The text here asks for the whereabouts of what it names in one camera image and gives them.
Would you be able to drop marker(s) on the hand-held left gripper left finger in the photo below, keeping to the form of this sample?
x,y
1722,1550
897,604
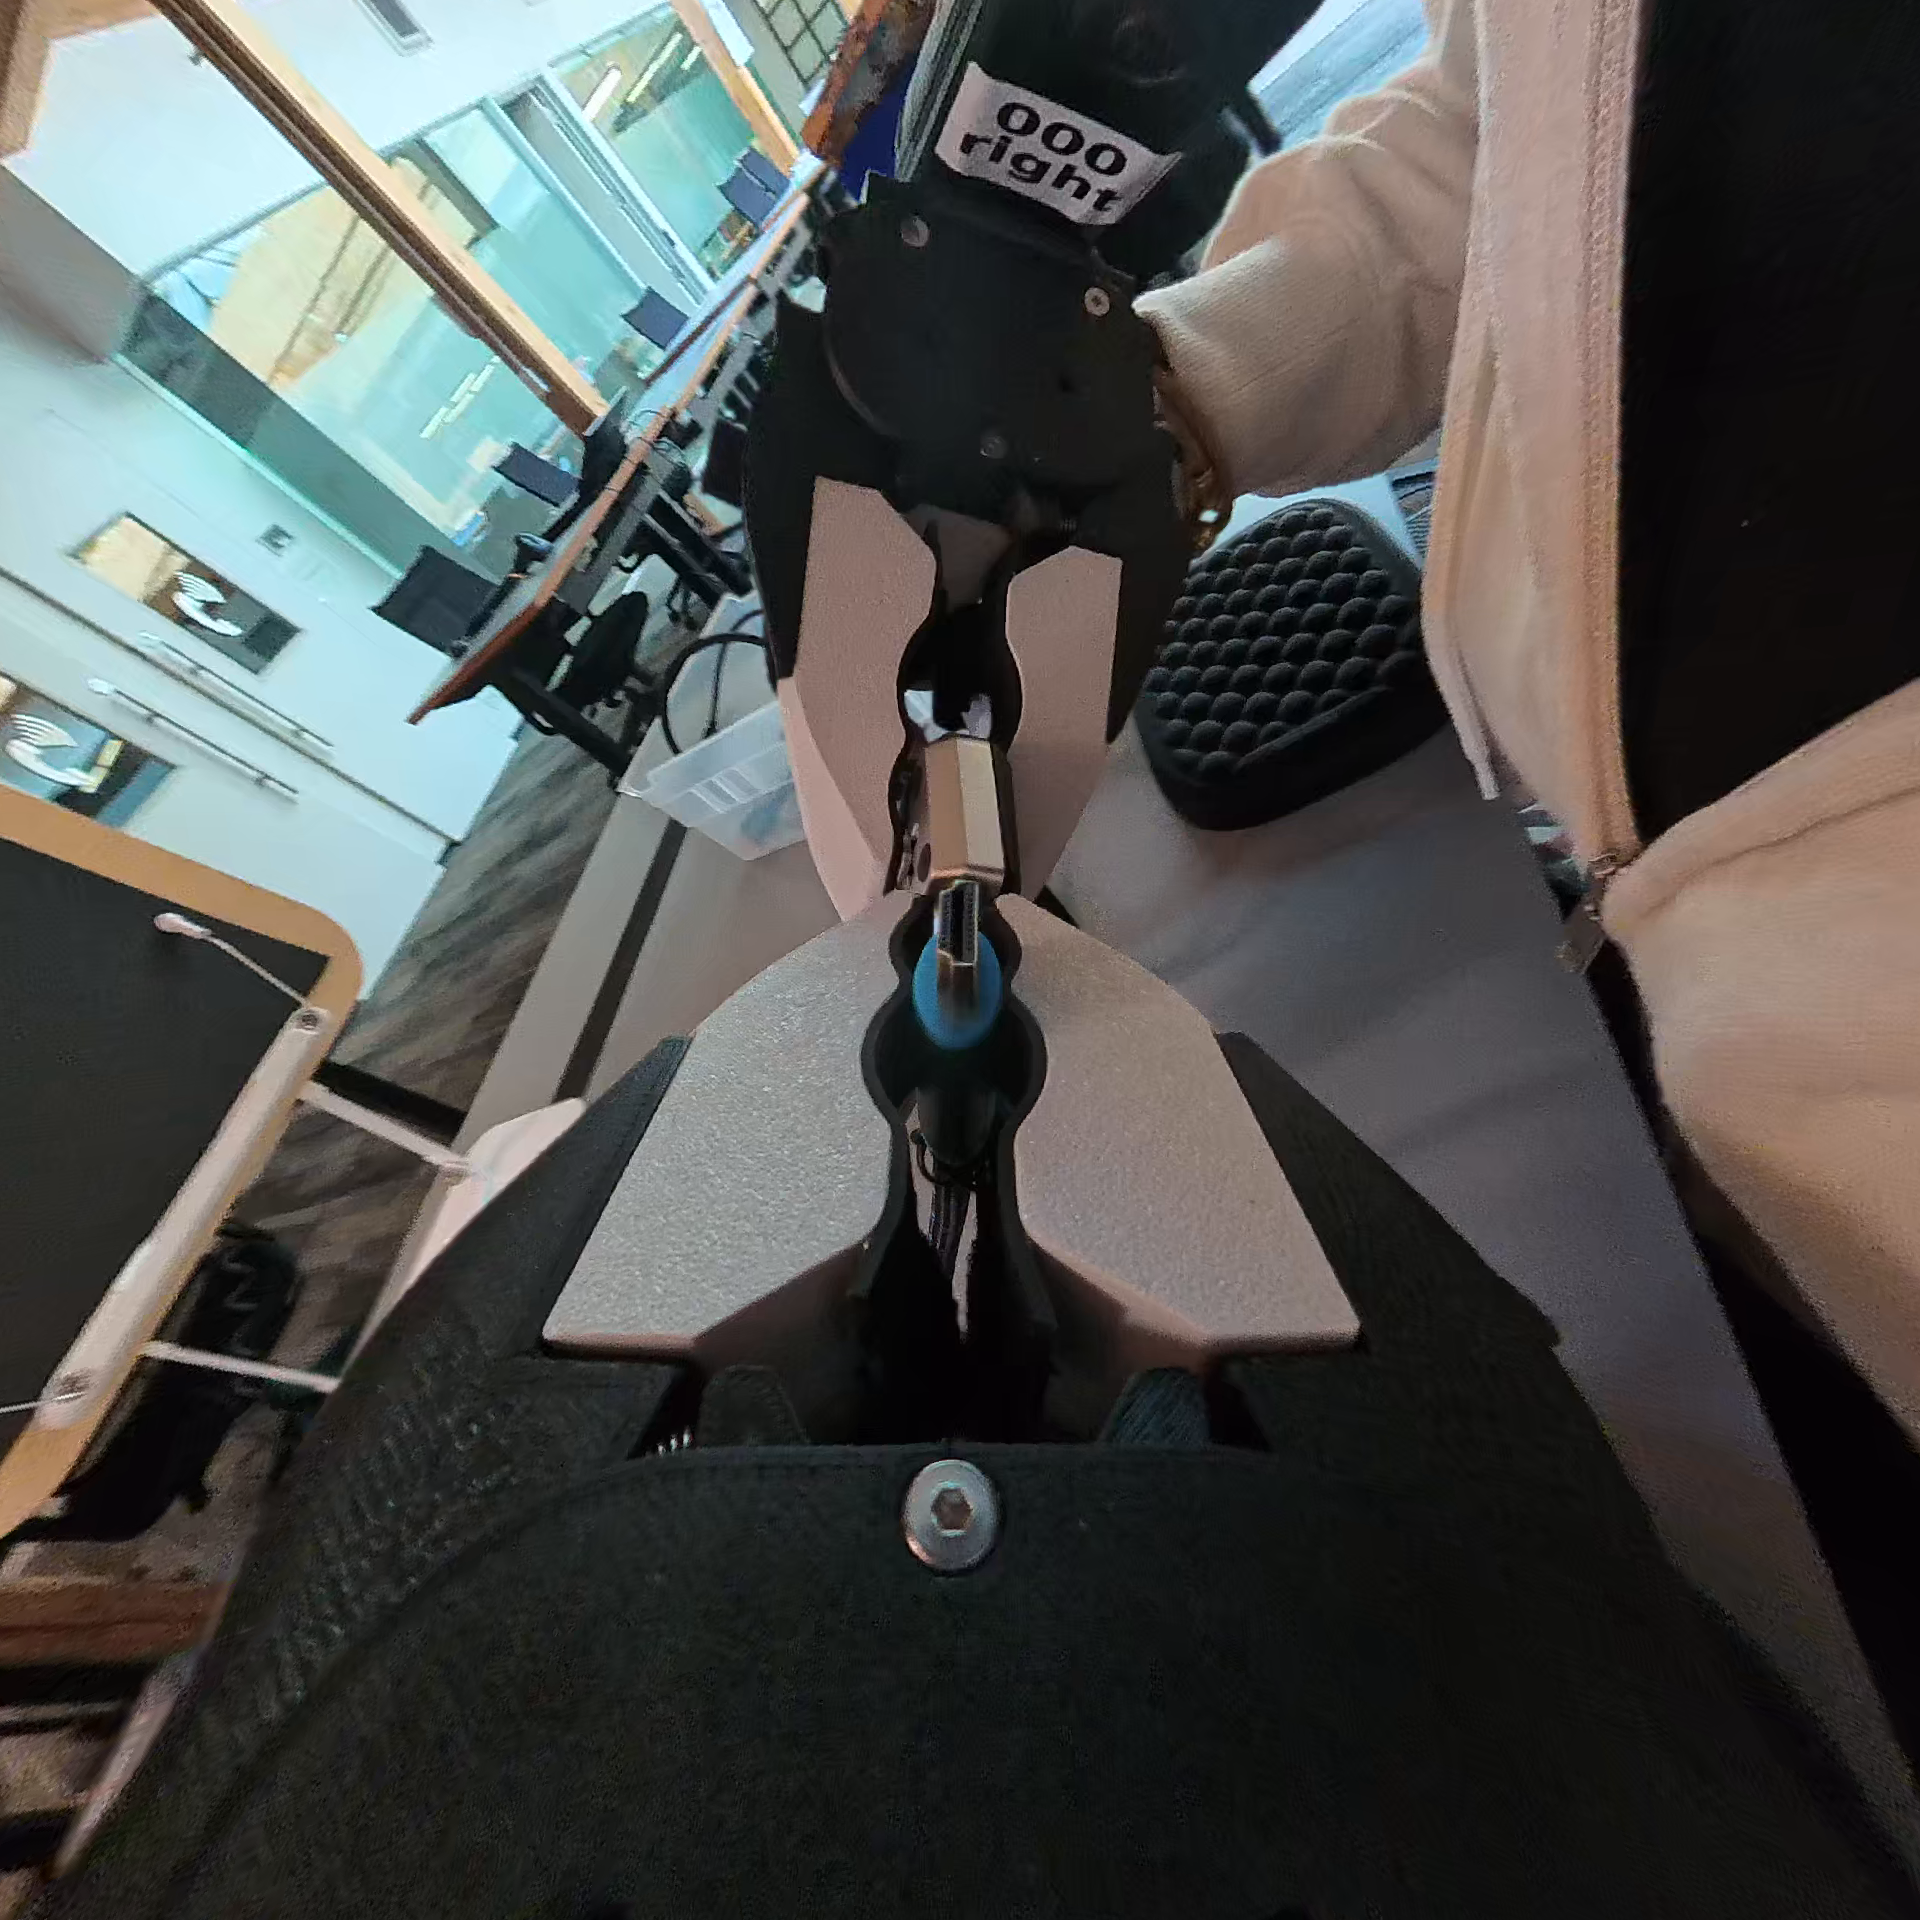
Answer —
x,y
735,1184

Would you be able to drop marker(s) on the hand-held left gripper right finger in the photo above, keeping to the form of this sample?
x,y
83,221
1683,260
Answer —
x,y
1169,1184

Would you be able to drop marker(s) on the black bumpy pad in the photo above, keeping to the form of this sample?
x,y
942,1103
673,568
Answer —
x,y
1289,676

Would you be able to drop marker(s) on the framed wall picture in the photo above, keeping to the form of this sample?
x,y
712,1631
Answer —
x,y
187,591
62,748

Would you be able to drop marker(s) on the person's right forearm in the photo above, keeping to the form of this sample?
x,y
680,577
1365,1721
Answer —
x,y
1322,328

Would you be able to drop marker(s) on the clear plastic bin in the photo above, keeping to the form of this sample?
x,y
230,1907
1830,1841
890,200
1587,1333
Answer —
x,y
722,787

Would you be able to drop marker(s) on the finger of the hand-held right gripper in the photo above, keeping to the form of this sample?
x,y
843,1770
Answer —
x,y
1070,676
847,660

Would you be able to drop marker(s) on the grey desk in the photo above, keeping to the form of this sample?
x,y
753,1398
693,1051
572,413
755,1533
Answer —
x,y
1350,1021

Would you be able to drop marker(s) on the wooden desk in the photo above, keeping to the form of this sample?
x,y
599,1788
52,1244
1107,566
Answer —
x,y
495,637

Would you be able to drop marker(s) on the black office chair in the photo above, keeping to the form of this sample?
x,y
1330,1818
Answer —
x,y
436,601

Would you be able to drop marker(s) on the person's black shirt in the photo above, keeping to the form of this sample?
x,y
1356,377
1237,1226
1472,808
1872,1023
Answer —
x,y
1769,376

